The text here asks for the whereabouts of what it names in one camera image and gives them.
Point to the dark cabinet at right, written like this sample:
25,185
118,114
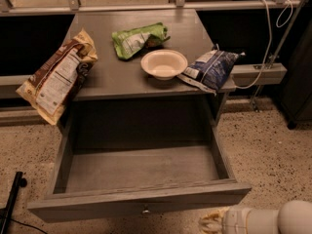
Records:
296,95

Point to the black stand leg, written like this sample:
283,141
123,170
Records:
6,213

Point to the grey top drawer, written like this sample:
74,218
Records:
139,156

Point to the metal railing frame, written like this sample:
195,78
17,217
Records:
146,2

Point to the blue snack bag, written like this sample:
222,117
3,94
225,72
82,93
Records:
210,71

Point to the slanted metal pole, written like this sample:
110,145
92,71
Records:
287,17

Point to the brown and cream chip bag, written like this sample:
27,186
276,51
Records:
55,84

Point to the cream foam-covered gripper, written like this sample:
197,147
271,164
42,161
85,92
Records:
234,220

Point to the grey wooden drawer cabinet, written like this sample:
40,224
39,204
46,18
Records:
119,98

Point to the green snack bag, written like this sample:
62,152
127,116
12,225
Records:
127,43

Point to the white paper bowl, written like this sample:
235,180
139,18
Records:
164,64

